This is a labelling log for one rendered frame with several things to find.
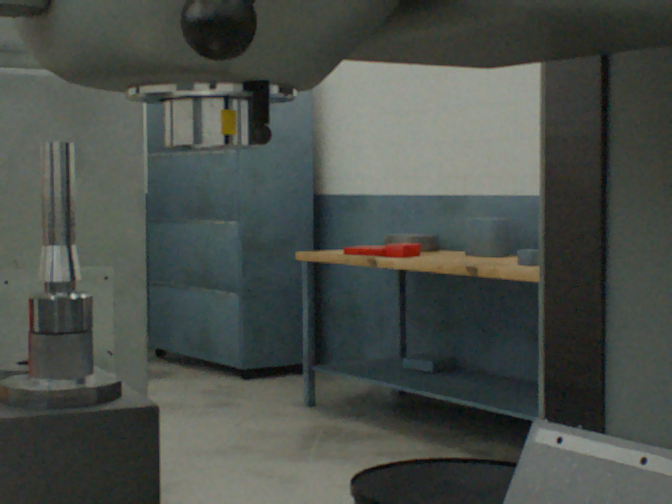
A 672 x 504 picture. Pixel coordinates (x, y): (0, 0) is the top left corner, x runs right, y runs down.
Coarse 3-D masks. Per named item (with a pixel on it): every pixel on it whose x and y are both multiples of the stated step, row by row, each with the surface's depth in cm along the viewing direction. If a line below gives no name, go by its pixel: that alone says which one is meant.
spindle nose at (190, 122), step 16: (176, 112) 60; (192, 112) 60; (208, 112) 60; (240, 112) 60; (176, 128) 60; (192, 128) 60; (208, 128) 60; (240, 128) 60; (176, 144) 60; (192, 144) 60; (208, 144) 60; (224, 144) 60; (240, 144) 60; (256, 144) 61
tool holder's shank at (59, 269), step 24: (48, 144) 90; (72, 144) 91; (48, 168) 90; (72, 168) 91; (48, 192) 90; (72, 192) 91; (48, 216) 90; (72, 216) 91; (48, 240) 90; (72, 240) 91; (48, 264) 90; (72, 264) 90; (48, 288) 90; (72, 288) 91
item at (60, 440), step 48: (0, 384) 90; (96, 384) 90; (0, 432) 84; (48, 432) 86; (96, 432) 87; (144, 432) 88; (0, 480) 85; (48, 480) 86; (96, 480) 87; (144, 480) 88
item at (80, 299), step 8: (32, 296) 90; (40, 296) 89; (48, 296) 89; (56, 296) 89; (64, 296) 89; (72, 296) 90; (80, 296) 90; (88, 296) 91; (32, 304) 90; (40, 304) 89; (48, 304) 89; (56, 304) 89; (64, 304) 89; (72, 304) 90; (80, 304) 90; (88, 304) 91
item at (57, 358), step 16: (32, 320) 90; (48, 320) 89; (64, 320) 89; (80, 320) 90; (32, 336) 90; (48, 336) 89; (64, 336) 89; (80, 336) 90; (32, 352) 90; (48, 352) 89; (64, 352) 89; (80, 352) 90; (32, 368) 90; (48, 368) 89; (64, 368) 90; (80, 368) 90; (48, 384) 90; (64, 384) 90
